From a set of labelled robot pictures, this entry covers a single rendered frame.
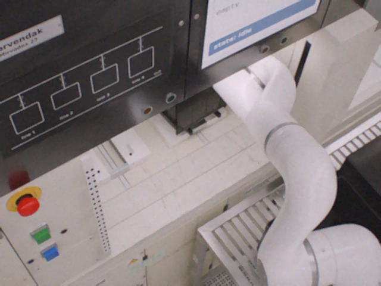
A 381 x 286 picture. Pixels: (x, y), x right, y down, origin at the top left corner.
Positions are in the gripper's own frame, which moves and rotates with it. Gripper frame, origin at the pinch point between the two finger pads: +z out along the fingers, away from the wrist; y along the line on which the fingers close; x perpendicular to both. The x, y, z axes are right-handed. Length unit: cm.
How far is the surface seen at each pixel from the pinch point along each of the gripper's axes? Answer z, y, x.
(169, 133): -7.4, -8.4, -31.3
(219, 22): -30.2, -15.0, 35.5
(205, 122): -9.8, 2.6, -31.2
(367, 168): -47, 36, -35
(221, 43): -30.2, -14.1, 30.0
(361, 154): -43, 38, -35
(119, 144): -2.9, -22.8, -31.3
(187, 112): -12.0, -6.3, -17.4
